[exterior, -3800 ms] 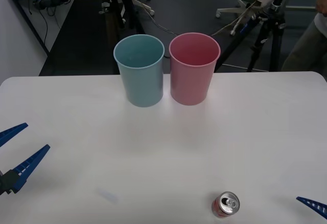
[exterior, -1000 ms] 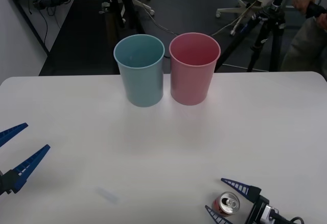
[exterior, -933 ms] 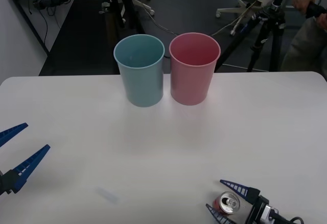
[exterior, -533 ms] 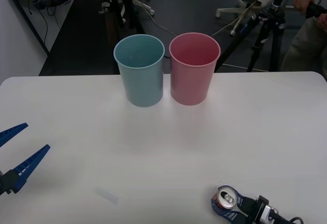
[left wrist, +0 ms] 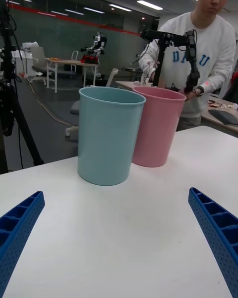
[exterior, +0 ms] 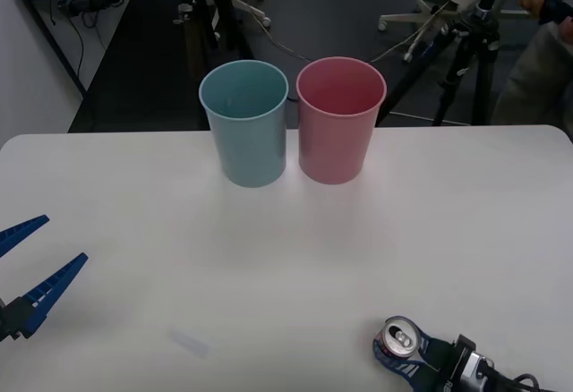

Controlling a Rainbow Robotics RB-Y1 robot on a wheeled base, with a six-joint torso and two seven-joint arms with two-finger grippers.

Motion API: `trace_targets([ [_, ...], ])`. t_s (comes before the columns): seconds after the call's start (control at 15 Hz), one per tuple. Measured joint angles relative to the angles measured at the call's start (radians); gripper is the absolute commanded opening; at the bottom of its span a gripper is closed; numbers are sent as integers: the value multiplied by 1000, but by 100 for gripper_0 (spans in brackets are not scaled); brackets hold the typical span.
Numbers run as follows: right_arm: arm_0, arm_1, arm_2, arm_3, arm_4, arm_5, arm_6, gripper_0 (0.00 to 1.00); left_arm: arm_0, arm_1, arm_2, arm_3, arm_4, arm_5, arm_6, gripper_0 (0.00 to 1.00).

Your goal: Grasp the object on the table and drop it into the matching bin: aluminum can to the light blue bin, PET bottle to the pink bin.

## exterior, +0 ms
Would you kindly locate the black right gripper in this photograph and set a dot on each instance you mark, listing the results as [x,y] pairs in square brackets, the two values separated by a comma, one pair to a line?
[441,376]

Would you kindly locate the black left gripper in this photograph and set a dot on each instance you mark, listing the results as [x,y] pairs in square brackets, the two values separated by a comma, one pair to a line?
[3,320]

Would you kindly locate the silver and blue drink can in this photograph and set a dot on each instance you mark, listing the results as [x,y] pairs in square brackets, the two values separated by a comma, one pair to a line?
[397,337]

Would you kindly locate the black handheld grip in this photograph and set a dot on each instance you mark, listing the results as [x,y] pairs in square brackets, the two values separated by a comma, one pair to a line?
[555,11]

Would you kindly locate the pink plastic bin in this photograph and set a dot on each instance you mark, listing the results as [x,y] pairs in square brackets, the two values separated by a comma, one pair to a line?
[333,150]

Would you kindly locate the pale blue plastic bin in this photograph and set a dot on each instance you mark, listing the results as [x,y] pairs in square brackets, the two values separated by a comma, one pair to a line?
[248,150]

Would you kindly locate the white desk with wooden edge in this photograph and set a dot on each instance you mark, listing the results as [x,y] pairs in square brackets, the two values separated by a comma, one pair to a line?
[67,20]

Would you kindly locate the person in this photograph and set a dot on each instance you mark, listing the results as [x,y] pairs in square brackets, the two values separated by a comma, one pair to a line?
[532,83]

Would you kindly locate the black tripod with clamps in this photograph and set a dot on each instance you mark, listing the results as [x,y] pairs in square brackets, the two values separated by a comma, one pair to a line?
[219,11]

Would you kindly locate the large black tripod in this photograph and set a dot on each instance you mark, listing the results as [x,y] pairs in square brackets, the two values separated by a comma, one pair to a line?
[481,38]

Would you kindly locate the white chair wheel base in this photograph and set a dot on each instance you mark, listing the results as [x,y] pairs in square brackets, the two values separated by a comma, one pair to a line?
[255,5]

